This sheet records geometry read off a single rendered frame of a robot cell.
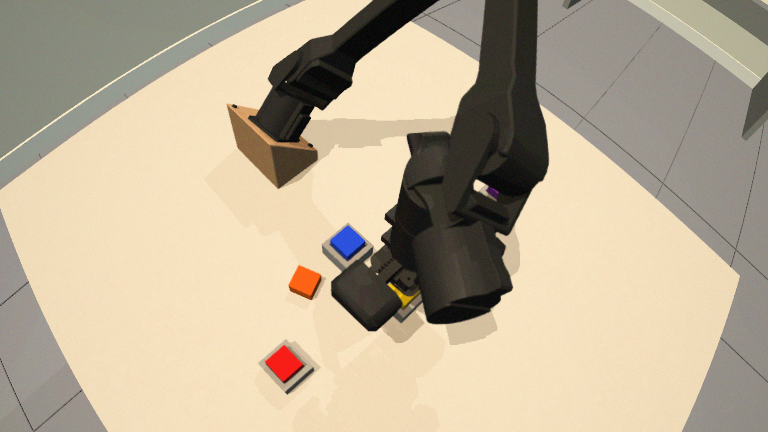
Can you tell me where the blue button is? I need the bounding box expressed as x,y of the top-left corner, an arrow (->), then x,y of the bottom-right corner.
322,223 -> 374,272

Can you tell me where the yellow button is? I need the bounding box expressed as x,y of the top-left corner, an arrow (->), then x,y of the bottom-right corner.
388,282 -> 423,323

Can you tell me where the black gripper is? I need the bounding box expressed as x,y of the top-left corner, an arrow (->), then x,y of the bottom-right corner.
331,204 -> 420,332

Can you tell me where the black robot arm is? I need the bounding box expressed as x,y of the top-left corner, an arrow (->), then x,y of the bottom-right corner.
248,0 -> 550,325

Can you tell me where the red button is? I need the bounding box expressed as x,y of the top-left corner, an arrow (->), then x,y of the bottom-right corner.
258,339 -> 315,394

